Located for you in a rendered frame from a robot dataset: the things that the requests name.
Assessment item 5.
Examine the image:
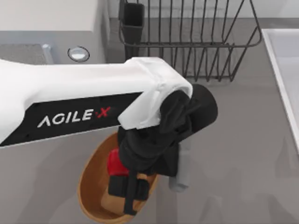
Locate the black cutlery holder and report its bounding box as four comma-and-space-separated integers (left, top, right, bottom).
118, 1, 146, 45

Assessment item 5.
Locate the grey metal tap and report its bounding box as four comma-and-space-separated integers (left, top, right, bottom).
41, 43, 52, 64

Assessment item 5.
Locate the red and black block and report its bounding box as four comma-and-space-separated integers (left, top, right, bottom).
107, 149, 150, 202

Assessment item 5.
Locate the dark wire dish rack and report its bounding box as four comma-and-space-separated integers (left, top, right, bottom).
118, 0, 263, 83

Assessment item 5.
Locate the white shallow tray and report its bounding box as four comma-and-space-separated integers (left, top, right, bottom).
261, 28, 299, 160

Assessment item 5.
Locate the round metal drain ring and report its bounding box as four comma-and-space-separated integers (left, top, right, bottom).
67, 46, 91, 63

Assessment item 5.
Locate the wooden bowl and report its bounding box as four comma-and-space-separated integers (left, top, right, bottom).
77, 131, 158, 222

